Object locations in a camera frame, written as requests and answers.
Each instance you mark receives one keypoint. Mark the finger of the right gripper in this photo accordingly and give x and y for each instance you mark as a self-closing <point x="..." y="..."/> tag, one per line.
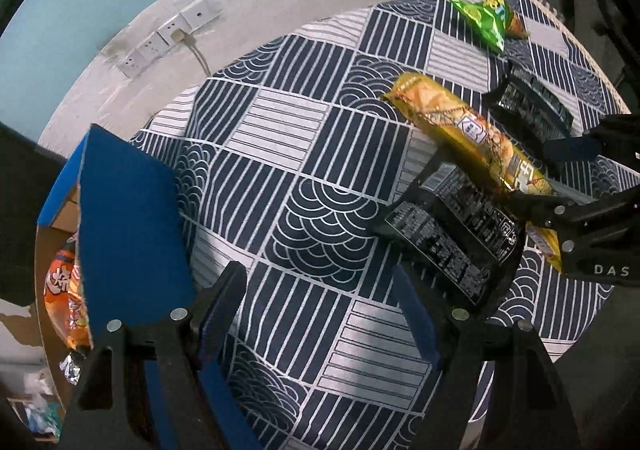
<point x="545" y="211"/>
<point x="573" y="149"/>

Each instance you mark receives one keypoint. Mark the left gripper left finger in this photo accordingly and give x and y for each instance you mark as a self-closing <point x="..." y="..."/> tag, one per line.
<point x="217" y="308"/>

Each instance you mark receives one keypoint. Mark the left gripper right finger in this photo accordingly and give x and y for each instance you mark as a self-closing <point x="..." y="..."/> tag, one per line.
<point x="427" y="316"/>

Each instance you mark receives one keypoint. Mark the black snack bag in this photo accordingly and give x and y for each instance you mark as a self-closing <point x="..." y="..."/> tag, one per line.
<point x="529" y="110"/>
<point x="452" y="226"/>

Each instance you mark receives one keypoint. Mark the yellow long snack packet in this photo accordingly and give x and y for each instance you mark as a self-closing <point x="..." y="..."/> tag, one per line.
<point x="481" y="149"/>

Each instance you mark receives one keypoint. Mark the green peanut snack bag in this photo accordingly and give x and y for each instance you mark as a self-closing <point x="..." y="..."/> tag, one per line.
<point x="493" y="21"/>

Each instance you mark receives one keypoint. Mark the orange snack bag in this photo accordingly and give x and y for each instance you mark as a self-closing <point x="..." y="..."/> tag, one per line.
<point x="64" y="298"/>

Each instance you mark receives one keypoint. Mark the silver snack bar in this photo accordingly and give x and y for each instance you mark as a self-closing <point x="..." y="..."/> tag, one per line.
<point x="71" y="366"/>

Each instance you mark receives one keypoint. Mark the blue cardboard box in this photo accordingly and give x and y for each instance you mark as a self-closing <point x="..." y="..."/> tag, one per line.
<point x="121" y="206"/>

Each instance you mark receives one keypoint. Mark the navy patterned tablecloth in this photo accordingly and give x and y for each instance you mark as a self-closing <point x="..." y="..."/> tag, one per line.
<point x="281" y="160"/>

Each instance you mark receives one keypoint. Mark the white wall socket strip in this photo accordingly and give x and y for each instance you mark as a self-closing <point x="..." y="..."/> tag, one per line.
<point x="191" y="18"/>

